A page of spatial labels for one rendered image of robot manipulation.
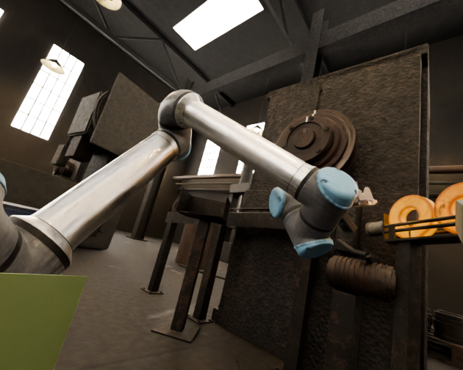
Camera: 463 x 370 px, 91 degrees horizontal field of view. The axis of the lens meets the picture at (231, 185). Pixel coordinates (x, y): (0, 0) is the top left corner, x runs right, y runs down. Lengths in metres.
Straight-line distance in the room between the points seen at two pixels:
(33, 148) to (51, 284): 10.45
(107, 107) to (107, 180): 2.80
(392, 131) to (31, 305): 1.48
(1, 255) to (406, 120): 1.56
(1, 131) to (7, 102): 1.00
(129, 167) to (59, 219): 0.21
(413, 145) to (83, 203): 1.39
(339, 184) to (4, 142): 10.48
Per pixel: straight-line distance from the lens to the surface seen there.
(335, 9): 8.89
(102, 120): 3.35
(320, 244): 0.59
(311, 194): 0.52
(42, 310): 0.29
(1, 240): 0.49
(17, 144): 10.67
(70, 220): 0.60
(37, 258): 0.56
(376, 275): 0.98
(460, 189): 0.95
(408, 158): 1.42
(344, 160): 1.30
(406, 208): 1.02
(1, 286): 0.28
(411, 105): 1.57
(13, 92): 11.01
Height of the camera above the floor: 0.47
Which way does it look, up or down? 15 degrees up
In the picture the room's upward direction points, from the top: 13 degrees clockwise
